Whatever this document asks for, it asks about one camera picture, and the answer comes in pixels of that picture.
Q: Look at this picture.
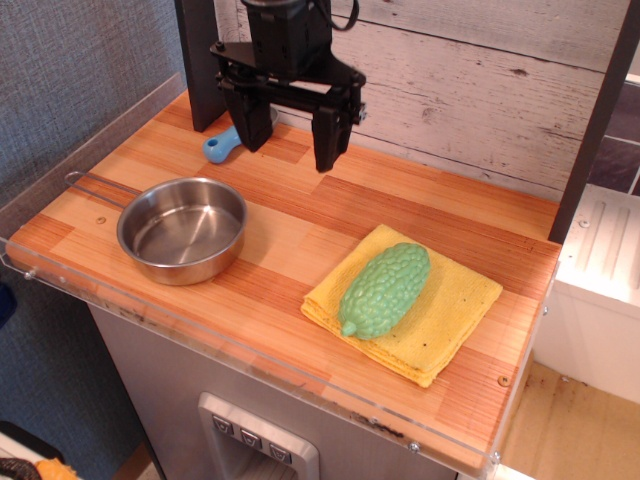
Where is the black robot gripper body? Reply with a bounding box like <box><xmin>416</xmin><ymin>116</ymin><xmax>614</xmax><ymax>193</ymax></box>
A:
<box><xmin>210</xmin><ymin>1</ymin><xmax>366</xmax><ymax>125</ymax></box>

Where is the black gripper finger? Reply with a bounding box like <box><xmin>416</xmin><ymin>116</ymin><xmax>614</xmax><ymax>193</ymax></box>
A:
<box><xmin>312</xmin><ymin>107</ymin><xmax>352</xmax><ymax>173</ymax></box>
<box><xmin>222</xmin><ymin>84</ymin><xmax>273</xmax><ymax>152</ymax></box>

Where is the green plastic grape bunch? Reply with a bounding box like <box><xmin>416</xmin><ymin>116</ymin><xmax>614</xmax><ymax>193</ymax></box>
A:
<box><xmin>338</xmin><ymin>242</ymin><xmax>431</xmax><ymax>340</ymax></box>

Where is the folded yellow rag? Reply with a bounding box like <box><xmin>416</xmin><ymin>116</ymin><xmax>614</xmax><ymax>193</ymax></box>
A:
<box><xmin>301</xmin><ymin>225</ymin><xmax>502</xmax><ymax>388</ymax></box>

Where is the stainless steel pot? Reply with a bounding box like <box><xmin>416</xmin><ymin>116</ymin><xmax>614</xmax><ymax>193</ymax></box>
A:
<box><xmin>64</xmin><ymin>171</ymin><xmax>248</xmax><ymax>286</ymax></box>

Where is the white toy sink drainer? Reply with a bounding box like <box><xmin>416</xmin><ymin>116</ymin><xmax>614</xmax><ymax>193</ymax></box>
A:
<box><xmin>557</xmin><ymin>185</ymin><xmax>639</xmax><ymax>307</ymax></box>

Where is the grey toy fridge dispenser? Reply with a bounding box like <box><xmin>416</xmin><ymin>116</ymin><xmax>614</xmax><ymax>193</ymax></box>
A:
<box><xmin>198</xmin><ymin>392</ymin><xmax>320</xmax><ymax>479</ymax></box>

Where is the orange toy object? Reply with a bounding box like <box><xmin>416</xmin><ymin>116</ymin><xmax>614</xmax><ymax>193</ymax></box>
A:
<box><xmin>34</xmin><ymin>458</ymin><xmax>79</xmax><ymax>480</ymax></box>

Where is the blue handled grey scoop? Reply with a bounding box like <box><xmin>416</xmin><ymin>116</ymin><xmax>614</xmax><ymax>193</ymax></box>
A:
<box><xmin>202</xmin><ymin>125</ymin><xmax>242</xmax><ymax>164</ymax></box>

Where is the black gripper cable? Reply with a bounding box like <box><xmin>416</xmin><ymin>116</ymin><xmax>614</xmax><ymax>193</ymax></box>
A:
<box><xmin>312</xmin><ymin>0</ymin><xmax>361</xmax><ymax>31</ymax></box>

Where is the dark left vertical post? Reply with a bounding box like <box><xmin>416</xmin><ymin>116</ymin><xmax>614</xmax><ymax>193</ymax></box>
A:
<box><xmin>174</xmin><ymin>0</ymin><xmax>226</xmax><ymax>132</ymax></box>

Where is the dark vertical post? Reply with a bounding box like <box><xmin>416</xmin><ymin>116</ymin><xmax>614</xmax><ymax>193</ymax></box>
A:
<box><xmin>174</xmin><ymin>0</ymin><xmax>226</xmax><ymax>132</ymax></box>
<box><xmin>548</xmin><ymin>0</ymin><xmax>639</xmax><ymax>244</ymax></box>

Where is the dark right vertical post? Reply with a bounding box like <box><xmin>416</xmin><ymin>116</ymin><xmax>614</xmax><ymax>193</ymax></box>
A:
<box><xmin>548</xmin><ymin>0</ymin><xmax>639</xmax><ymax>244</ymax></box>

